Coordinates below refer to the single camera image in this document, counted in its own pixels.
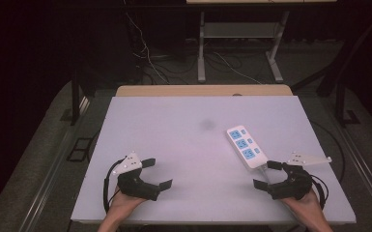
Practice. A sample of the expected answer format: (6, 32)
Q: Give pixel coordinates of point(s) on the person's left hand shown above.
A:
(124, 203)

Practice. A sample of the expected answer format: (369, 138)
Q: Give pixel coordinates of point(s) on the person's right hand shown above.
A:
(307, 206)

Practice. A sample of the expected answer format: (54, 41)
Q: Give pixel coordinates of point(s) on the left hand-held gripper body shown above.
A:
(132, 185)

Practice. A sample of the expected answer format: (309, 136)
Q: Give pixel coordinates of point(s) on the metal floor rail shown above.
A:
(48, 174)
(364, 167)

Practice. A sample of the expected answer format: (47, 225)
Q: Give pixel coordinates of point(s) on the white power strip blue sockets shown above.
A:
(246, 146)

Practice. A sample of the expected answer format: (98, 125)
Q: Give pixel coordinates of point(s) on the black metal stand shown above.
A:
(75, 96)
(341, 103)

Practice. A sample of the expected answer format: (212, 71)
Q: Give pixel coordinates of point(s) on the white metal table frame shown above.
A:
(238, 30)

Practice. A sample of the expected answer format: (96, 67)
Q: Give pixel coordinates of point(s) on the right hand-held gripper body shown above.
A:
(296, 185)

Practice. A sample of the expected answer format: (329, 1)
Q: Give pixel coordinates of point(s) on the wooden table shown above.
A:
(203, 90)

